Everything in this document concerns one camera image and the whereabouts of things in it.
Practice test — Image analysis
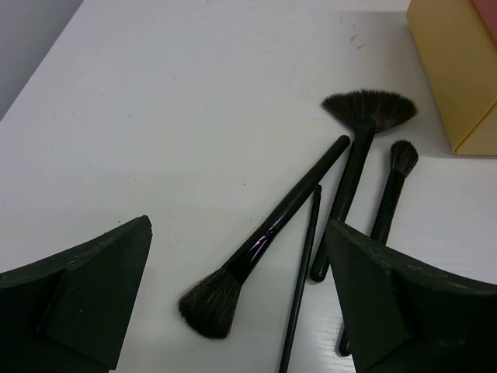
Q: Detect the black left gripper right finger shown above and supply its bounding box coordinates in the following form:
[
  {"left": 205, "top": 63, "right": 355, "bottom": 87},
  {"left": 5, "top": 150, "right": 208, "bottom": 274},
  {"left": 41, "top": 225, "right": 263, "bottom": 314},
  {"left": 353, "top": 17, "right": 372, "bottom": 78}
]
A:
[{"left": 325, "top": 221, "right": 496, "bottom": 372}]

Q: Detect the black round blush brush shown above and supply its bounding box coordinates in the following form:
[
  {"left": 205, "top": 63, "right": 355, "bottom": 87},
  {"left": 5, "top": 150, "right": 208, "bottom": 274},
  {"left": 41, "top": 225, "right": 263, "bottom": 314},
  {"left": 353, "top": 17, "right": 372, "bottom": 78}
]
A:
[{"left": 370, "top": 140, "right": 419, "bottom": 245}]

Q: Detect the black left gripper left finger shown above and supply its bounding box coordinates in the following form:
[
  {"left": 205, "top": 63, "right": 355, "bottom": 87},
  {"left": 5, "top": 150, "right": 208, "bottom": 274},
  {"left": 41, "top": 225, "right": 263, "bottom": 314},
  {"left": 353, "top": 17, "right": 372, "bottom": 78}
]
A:
[{"left": 1, "top": 215, "right": 152, "bottom": 370}]

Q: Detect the thin black liner brush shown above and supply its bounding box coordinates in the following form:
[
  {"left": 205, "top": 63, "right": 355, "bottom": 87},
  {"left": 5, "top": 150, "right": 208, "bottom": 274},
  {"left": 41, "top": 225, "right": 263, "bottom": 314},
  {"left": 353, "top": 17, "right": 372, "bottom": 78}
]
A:
[{"left": 278, "top": 185, "right": 322, "bottom": 373}]

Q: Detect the orange drawer organizer box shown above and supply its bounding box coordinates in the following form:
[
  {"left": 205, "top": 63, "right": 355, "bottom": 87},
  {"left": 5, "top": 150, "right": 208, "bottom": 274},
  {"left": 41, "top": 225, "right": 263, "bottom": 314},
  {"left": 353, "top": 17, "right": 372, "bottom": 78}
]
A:
[{"left": 406, "top": 0, "right": 496, "bottom": 156}]

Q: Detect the black fan brush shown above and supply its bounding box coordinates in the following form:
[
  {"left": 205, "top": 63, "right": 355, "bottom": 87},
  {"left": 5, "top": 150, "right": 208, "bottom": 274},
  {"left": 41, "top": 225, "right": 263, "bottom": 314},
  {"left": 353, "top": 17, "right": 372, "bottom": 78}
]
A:
[{"left": 309, "top": 89, "right": 418, "bottom": 283}]

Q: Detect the black angled powder brush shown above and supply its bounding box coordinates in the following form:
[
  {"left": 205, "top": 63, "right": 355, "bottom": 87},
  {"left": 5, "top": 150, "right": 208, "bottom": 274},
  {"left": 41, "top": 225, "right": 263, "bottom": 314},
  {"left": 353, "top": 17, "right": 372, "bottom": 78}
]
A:
[{"left": 177, "top": 135, "right": 350, "bottom": 340}]

